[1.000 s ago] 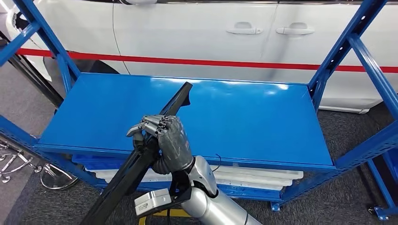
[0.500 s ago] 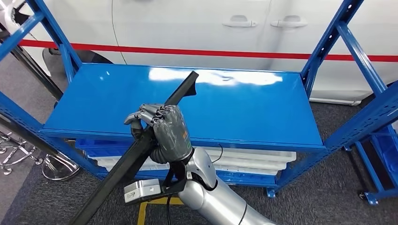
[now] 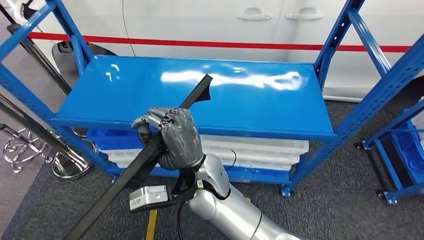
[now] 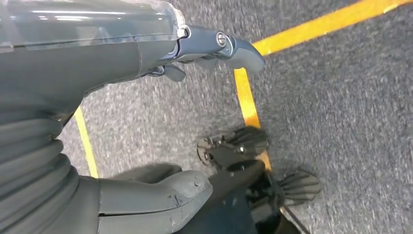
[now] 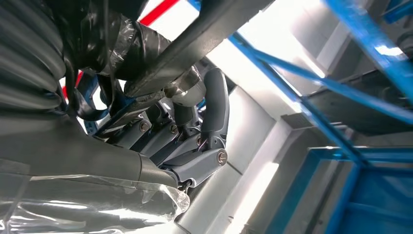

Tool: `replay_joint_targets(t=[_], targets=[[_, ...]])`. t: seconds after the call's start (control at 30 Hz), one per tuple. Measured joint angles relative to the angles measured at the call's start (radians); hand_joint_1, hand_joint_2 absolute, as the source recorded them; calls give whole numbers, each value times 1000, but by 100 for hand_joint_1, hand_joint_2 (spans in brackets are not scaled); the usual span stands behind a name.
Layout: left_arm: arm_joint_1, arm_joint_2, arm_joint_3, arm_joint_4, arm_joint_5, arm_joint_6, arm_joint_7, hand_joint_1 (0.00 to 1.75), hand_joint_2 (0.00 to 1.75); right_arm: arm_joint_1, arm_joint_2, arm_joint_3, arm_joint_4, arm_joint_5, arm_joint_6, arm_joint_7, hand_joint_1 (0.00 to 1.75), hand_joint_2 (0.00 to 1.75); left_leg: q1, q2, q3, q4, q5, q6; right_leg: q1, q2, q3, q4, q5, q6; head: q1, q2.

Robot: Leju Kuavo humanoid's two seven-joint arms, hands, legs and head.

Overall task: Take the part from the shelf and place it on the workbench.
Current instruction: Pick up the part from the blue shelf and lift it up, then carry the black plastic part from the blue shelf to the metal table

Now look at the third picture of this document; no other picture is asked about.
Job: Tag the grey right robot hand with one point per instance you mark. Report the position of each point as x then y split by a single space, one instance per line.
180 139

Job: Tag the black plastic frame part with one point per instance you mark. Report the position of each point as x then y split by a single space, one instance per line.
198 92

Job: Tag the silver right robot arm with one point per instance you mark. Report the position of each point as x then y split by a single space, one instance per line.
232 215

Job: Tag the blue metal shelf rack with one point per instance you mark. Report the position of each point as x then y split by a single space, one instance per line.
132 92

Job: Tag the red barrier belt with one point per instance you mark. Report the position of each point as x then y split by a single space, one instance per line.
198 42

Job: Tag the white car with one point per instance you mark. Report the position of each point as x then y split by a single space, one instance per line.
198 20

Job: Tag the blue wheeled rack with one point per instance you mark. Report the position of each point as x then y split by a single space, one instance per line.
386 163

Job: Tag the black camera bracket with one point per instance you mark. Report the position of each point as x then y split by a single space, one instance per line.
185 185

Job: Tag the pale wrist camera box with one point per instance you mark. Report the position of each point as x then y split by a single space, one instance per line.
149 197

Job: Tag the black stanchion post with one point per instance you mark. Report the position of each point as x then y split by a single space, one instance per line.
39 59

